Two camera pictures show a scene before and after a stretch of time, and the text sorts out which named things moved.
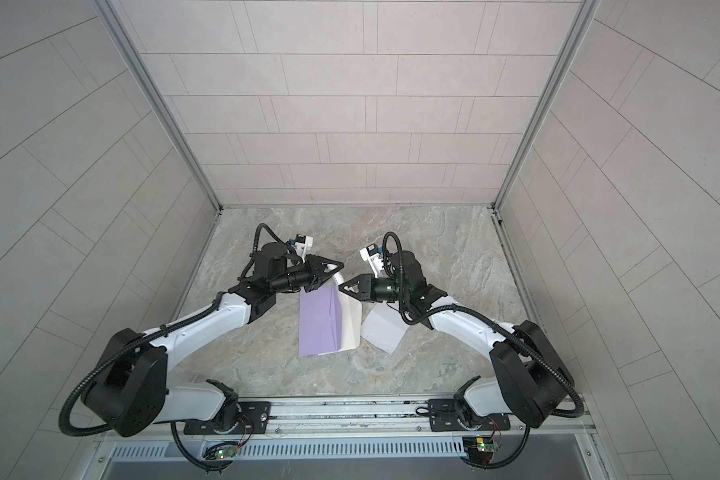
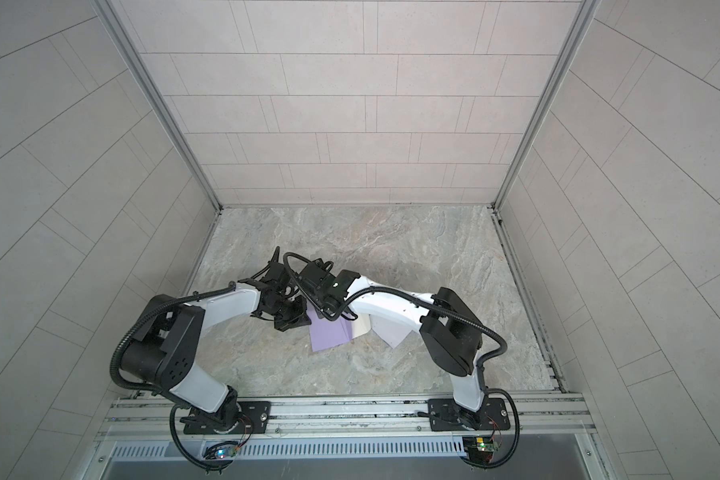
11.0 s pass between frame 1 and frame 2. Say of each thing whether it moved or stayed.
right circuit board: stayed
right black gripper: moved
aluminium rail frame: stayed
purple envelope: moved
